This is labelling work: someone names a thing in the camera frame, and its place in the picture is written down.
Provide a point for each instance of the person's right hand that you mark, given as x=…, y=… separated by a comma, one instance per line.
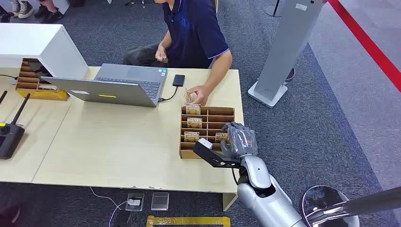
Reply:
x=161, y=55

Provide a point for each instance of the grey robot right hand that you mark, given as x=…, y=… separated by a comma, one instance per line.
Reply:
x=242, y=141

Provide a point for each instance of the person's left hand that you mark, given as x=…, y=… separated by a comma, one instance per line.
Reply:
x=200, y=93

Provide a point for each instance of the hotel key card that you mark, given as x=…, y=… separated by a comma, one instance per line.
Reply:
x=187, y=96
x=191, y=137
x=193, y=109
x=47, y=87
x=220, y=137
x=194, y=122

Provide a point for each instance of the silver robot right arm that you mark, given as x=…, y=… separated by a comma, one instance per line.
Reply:
x=266, y=200

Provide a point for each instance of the person's right forearm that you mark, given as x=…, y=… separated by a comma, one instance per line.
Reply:
x=166, y=40

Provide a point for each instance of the person's left forearm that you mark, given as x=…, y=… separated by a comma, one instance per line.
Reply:
x=219, y=70

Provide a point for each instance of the brown wooden card holder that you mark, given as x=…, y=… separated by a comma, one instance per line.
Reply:
x=219, y=120

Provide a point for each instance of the person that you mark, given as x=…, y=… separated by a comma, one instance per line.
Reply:
x=194, y=31

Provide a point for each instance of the wooden card holder yellow base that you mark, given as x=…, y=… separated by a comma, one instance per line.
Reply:
x=31, y=89

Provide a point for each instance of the black external drive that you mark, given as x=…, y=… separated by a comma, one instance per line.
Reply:
x=178, y=80

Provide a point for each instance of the grey open laptop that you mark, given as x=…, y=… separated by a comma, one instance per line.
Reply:
x=125, y=84

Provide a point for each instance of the wooden desk leg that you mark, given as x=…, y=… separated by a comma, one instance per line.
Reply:
x=229, y=202

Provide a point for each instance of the dark shoe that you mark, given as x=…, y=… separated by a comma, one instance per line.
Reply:
x=290, y=75

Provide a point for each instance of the yellow floor tape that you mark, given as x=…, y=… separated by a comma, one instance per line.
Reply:
x=188, y=221

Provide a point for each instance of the grey floor socket cover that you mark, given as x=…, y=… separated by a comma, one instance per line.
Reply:
x=160, y=201

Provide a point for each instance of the grey kiosk stand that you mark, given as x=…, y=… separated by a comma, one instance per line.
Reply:
x=288, y=40

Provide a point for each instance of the round stanchion base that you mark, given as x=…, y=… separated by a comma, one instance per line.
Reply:
x=272, y=11

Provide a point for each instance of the black shoes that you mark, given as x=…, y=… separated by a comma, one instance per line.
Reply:
x=50, y=15

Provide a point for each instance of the white cabinet box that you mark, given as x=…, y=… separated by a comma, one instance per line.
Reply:
x=40, y=44

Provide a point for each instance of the floor socket with plug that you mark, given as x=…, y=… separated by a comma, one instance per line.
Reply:
x=135, y=201

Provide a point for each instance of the white-soled sneakers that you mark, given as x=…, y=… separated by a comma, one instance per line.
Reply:
x=23, y=7

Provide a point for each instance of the red barrier belt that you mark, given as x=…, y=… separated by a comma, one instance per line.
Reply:
x=366, y=44

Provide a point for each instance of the black remote controller with antennas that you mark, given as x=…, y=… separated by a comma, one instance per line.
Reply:
x=9, y=137

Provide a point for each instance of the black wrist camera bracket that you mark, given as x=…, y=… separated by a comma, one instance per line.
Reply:
x=213, y=156

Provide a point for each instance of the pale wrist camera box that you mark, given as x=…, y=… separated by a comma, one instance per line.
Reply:
x=205, y=143

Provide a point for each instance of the chrome round base plate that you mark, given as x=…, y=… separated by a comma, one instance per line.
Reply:
x=319, y=195

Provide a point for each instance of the chrome stanchion post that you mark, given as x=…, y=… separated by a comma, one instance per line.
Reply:
x=360, y=203

